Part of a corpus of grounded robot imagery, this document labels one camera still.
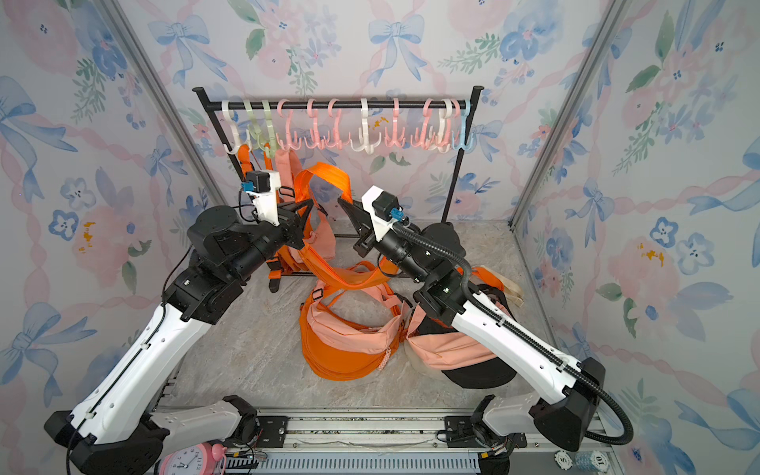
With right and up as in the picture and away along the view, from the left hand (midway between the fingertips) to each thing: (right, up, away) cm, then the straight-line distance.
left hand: (310, 200), depth 58 cm
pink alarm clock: (-28, -58, +10) cm, 65 cm away
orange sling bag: (+1, -41, +24) cm, 48 cm away
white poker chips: (+60, -57, +8) cm, 84 cm away
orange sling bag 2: (+1, -31, +19) cm, 36 cm away
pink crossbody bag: (+29, -33, +11) cm, 46 cm away
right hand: (+8, 0, -6) cm, 10 cm away
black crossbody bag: (+41, -39, +13) cm, 58 cm away
